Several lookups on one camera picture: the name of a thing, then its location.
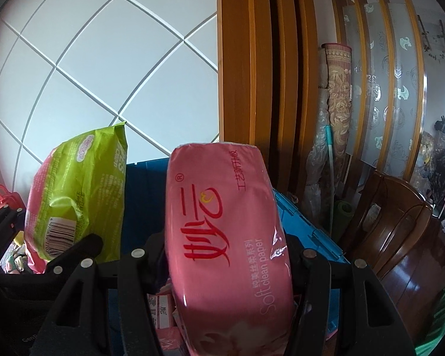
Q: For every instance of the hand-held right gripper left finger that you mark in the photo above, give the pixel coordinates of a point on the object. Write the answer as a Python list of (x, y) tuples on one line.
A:
[(133, 285)]

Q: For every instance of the green rolled mat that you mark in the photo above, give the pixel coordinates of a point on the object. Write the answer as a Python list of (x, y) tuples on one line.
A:
[(343, 215)]

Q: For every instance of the brown wooden chair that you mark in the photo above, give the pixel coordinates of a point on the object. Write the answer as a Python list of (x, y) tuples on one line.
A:
[(393, 222)]

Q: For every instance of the blue plastic crate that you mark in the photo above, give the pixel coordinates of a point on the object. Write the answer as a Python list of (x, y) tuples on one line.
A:
[(304, 222)]

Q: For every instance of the rolled patterned carpet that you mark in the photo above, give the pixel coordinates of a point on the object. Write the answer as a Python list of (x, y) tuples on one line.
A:
[(337, 100)]

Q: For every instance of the wooden door frame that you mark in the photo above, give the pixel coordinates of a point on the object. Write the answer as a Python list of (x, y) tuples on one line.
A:
[(244, 81)]

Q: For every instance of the red bear suitcase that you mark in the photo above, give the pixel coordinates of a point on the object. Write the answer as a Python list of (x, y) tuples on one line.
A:
[(0, 202)]

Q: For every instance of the green pink packet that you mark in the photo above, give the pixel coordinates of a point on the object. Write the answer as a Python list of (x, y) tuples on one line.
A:
[(81, 185)]

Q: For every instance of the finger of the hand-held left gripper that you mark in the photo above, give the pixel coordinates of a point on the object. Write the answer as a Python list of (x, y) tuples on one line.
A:
[(3, 226), (81, 248)]

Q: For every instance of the pink white small box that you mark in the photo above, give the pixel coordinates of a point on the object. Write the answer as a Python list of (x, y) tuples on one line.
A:
[(163, 309)]

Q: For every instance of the plastic wrapped roll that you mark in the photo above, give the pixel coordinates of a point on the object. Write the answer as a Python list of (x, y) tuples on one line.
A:
[(315, 178)]

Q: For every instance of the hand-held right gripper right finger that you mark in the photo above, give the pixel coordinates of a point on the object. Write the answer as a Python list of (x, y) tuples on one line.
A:
[(313, 285)]

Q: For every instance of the pink tissue pack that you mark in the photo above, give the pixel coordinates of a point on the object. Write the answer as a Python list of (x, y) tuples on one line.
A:
[(222, 248)]

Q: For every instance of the patterned glass sliding door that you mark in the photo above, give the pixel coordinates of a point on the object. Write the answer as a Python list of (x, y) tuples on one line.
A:
[(385, 100)]

